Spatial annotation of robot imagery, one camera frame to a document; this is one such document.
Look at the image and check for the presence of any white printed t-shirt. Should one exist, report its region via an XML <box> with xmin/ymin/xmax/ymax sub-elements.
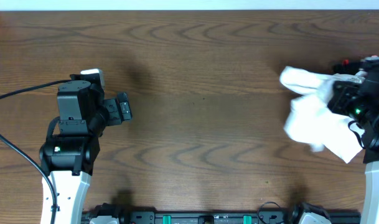
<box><xmin>279</xmin><ymin>66</ymin><xmax>364</xmax><ymax>163</ymax></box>

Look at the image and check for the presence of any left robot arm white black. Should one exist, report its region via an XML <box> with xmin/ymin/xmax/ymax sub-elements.
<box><xmin>40</xmin><ymin>80</ymin><xmax>132</xmax><ymax>223</ymax></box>

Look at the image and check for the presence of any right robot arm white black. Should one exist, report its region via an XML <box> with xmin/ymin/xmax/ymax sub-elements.
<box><xmin>327</xmin><ymin>55</ymin><xmax>379</xmax><ymax>223</ymax></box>

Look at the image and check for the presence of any black garment with red details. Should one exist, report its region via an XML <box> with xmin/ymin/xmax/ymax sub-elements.
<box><xmin>332</xmin><ymin>59</ymin><xmax>362</xmax><ymax>75</ymax></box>

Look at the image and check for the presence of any black mounting rail with clamps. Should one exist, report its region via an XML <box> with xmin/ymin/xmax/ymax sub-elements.
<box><xmin>79</xmin><ymin>202</ymin><xmax>361</xmax><ymax>224</ymax></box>

